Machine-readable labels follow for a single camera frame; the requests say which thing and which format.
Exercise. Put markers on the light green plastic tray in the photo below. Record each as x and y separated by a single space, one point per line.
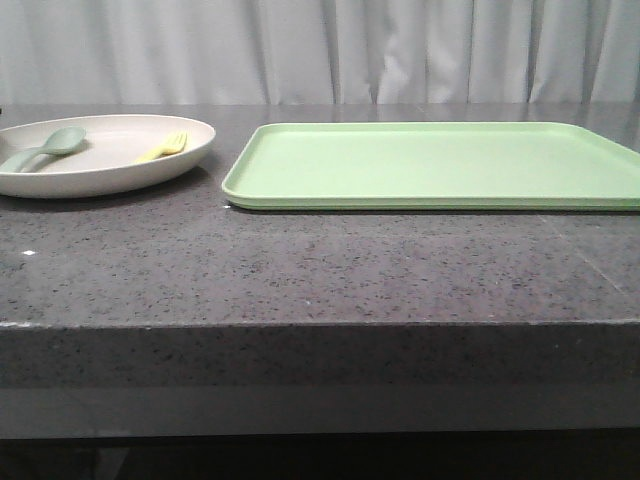
433 166

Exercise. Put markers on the beige round plate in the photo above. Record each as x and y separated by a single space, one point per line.
107 161

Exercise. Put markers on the grey pleated curtain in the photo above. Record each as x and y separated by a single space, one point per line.
318 52

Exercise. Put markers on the sage green plastic spoon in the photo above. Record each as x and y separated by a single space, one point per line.
61 142

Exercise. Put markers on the yellow plastic fork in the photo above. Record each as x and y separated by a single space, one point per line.
173 144

